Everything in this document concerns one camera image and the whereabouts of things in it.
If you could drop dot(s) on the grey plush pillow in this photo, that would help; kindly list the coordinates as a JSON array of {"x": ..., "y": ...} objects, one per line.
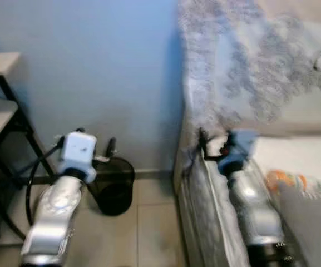
[{"x": 310, "y": 228}]

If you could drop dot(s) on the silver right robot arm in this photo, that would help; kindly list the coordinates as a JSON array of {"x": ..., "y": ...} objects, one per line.
[{"x": 255, "y": 206}]

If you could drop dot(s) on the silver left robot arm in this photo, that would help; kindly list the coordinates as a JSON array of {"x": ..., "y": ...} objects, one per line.
[{"x": 54, "y": 211}]

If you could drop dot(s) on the black mesh waste bin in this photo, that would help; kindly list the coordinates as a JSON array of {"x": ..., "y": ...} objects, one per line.
[{"x": 113, "y": 194}]

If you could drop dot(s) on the white quilted mattress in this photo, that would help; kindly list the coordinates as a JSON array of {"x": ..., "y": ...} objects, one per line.
[{"x": 294, "y": 153}]

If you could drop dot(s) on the orange label plastic bottle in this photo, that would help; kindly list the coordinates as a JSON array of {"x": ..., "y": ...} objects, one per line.
[{"x": 294, "y": 181}]

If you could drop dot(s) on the large grey ornament print cushion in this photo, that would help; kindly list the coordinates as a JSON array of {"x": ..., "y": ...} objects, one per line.
[{"x": 249, "y": 55}]

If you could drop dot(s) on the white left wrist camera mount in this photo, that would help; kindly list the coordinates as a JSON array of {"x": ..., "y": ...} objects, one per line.
[{"x": 77, "y": 150}]

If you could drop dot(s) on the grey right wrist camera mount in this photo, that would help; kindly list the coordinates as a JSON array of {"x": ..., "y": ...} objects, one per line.
[{"x": 242, "y": 144}]

